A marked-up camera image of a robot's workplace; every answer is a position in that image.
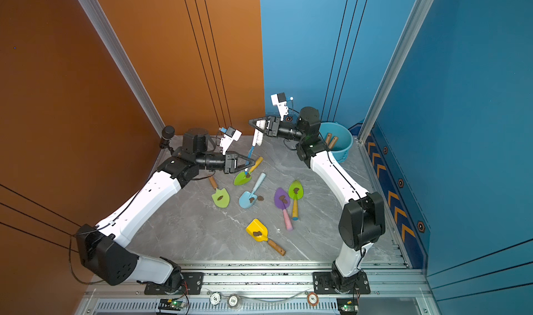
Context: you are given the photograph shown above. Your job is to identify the black microphone on stand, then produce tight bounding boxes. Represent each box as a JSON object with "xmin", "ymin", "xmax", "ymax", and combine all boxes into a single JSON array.
[{"xmin": 159, "ymin": 126, "xmax": 175, "ymax": 155}]

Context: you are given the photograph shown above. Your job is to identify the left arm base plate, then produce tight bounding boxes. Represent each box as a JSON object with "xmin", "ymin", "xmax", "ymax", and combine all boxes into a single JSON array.
[{"xmin": 144, "ymin": 272, "xmax": 204, "ymax": 296}]

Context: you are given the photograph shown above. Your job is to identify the green circuit board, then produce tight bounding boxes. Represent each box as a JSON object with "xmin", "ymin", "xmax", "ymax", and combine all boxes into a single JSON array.
[
  {"xmin": 336, "ymin": 298, "xmax": 359, "ymax": 315},
  {"xmin": 158, "ymin": 298, "xmax": 187, "ymax": 312}
]

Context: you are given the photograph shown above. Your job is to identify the turquoise plastic bucket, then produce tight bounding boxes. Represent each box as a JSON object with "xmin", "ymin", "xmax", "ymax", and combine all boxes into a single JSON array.
[{"xmin": 320, "ymin": 122, "xmax": 354, "ymax": 163}]

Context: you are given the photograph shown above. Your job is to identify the purple trowel pink handle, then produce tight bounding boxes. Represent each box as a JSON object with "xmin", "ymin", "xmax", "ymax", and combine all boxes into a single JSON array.
[{"xmin": 274, "ymin": 187, "xmax": 293, "ymax": 231}]

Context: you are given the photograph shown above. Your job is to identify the scrub brush blue white handle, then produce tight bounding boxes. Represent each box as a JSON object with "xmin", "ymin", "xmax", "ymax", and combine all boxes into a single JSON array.
[{"xmin": 248, "ymin": 129, "xmax": 264, "ymax": 158}]

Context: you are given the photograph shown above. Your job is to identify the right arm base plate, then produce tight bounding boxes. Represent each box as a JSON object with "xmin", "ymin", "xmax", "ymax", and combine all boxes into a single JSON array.
[{"xmin": 312, "ymin": 271, "xmax": 371, "ymax": 295}]

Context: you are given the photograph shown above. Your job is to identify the light blue scoop trowel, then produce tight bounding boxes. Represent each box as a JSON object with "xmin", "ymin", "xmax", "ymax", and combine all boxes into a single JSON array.
[{"xmin": 239, "ymin": 173, "xmax": 267, "ymax": 209}]

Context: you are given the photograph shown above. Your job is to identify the green leaf trowel yellow handle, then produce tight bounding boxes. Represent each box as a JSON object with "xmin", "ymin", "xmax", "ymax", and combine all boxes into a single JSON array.
[{"xmin": 288, "ymin": 180, "xmax": 304, "ymax": 221}]

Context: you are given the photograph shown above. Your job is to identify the yellow scoop wooden handle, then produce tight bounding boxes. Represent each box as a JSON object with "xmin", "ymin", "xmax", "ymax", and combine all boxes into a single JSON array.
[{"xmin": 246, "ymin": 219, "xmax": 286, "ymax": 256}]

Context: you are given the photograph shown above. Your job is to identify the light green trowel wooden handle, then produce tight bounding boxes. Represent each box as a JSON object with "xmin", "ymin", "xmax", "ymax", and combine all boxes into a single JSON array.
[{"xmin": 328, "ymin": 136, "xmax": 338, "ymax": 150}]

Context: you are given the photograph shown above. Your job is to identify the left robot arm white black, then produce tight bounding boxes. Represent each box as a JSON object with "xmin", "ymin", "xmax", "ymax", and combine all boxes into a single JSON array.
[{"xmin": 74, "ymin": 147, "xmax": 255, "ymax": 292}]

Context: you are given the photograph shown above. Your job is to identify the green circuit board right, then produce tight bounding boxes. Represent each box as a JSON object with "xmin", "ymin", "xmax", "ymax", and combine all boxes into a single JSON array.
[{"xmin": 336, "ymin": 298, "xmax": 359, "ymax": 315}]

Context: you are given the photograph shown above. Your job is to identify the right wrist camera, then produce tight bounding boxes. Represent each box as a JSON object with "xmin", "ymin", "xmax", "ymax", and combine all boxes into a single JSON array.
[{"xmin": 271, "ymin": 92, "xmax": 293, "ymax": 122}]

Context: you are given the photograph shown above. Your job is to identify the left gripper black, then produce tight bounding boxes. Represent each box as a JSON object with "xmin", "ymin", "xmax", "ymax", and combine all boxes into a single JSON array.
[{"xmin": 196, "ymin": 151, "xmax": 255, "ymax": 176}]

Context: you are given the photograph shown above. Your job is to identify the green circuit board left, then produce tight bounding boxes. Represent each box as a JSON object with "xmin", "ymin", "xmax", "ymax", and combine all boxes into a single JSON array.
[{"xmin": 158, "ymin": 298, "xmax": 187, "ymax": 312}]

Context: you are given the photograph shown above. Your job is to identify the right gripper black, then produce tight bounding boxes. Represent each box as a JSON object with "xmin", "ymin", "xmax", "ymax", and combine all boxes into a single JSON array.
[{"xmin": 252, "ymin": 119, "xmax": 309, "ymax": 145}]

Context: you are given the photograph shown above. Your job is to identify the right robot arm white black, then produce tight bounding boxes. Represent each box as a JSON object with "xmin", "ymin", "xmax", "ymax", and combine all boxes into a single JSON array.
[{"xmin": 248, "ymin": 116, "xmax": 386, "ymax": 294}]

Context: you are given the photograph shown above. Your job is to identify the red rimmed round sticker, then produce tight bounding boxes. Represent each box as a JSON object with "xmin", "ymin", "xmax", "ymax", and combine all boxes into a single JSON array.
[{"xmin": 307, "ymin": 292, "xmax": 319, "ymax": 307}]

